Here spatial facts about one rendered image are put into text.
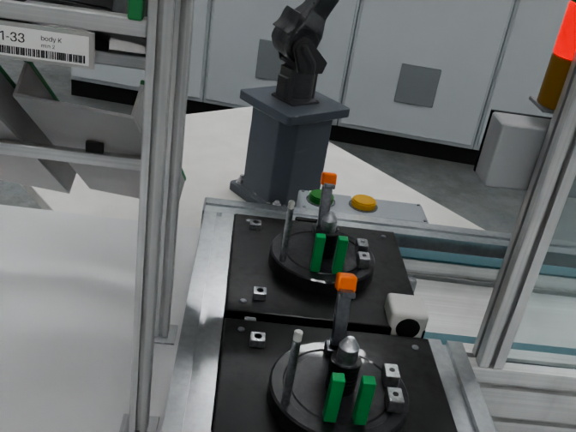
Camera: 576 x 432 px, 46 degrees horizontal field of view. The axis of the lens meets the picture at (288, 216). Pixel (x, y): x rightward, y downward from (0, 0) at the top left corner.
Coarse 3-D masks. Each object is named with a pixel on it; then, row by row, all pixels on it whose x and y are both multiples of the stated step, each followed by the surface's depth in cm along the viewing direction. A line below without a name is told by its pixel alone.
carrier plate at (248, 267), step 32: (256, 256) 90; (384, 256) 95; (288, 288) 85; (384, 288) 88; (224, 320) 80; (256, 320) 80; (288, 320) 80; (320, 320) 80; (352, 320) 81; (384, 320) 82
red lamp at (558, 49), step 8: (568, 8) 64; (568, 16) 64; (568, 24) 64; (560, 32) 65; (568, 32) 64; (560, 40) 65; (568, 40) 64; (560, 48) 65; (568, 48) 64; (560, 56) 65; (568, 56) 64
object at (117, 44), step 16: (32, 0) 58; (48, 0) 57; (64, 0) 57; (80, 0) 57; (96, 0) 57; (112, 0) 57; (96, 32) 68; (112, 48) 76; (128, 48) 74; (144, 48) 72
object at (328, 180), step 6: (324, 174) 92; (330, 174) 92; (336, 174) 92; (324, 180) 92; (330, 180) 92; (336, 180) 92; (324, 186) 91; (330, 186) 91; (324, 192) 93; (330, 192) 93; (324, 198) 93; (330, 198) 93; (324, 204) 93; (330, 204) 93; (324, 210) 93; (318, 216) 94; (318, 222) 93
